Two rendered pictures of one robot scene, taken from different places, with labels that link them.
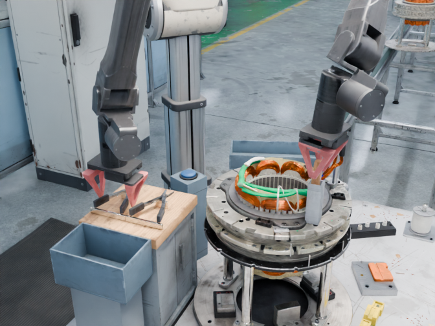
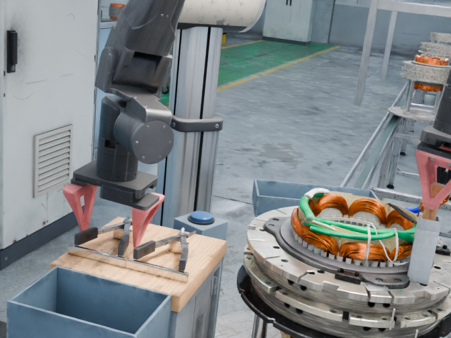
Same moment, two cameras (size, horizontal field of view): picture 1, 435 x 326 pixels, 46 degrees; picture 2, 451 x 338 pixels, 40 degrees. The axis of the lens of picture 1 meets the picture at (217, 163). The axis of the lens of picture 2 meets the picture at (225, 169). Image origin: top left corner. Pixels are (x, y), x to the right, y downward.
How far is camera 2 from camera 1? 31 cm
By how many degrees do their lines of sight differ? 11
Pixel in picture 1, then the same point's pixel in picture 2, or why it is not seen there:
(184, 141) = (188, 176)
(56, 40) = not seen: outside the picture
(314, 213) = (425, 265)
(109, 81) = (136, 37)
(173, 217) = (198, 266)
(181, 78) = (194, 86)
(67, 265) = (35, 329)
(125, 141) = (152, 132)
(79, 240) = (49, 294)
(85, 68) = (18, 104)
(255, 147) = (286, 192)
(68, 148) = not seen: outside the picture
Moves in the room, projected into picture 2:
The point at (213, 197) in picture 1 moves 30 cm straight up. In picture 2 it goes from (259, 241) to (286, 34)
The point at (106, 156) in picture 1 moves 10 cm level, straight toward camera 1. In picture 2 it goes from (108, 161) to (121, 186)
